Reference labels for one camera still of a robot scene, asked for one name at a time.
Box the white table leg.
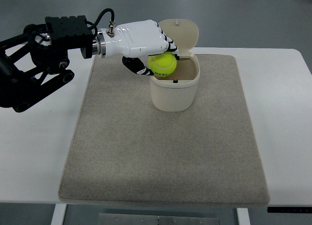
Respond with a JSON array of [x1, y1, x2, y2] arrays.
[[236, 208, 251, 225], [51, 204, 67, 225]]

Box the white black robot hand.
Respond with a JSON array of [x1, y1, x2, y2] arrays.
[[92, 20, 180, 76]]

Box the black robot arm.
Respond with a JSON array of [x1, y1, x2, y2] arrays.
[[0, 16, 179, 112]]

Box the white left table leg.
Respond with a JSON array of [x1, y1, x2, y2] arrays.
[[51, 204, 67, 225]]

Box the yellow tennis ball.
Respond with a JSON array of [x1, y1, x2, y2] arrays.
[[148, 52, 177, 77]]

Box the white right table leg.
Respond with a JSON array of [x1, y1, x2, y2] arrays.
[[236, 208, 251, 225]]

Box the black table control panel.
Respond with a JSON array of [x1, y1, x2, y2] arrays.
[[267, 206, 312, 214]]

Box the beige felt mat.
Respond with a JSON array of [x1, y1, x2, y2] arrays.
[[58, 55, 270, 207]]

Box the cream bin with open lid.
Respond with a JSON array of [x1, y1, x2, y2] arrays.
[[150, 19, 200, 112]]

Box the black cable with connector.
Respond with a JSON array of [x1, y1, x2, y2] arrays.
[[86, 8, 116, 38]]

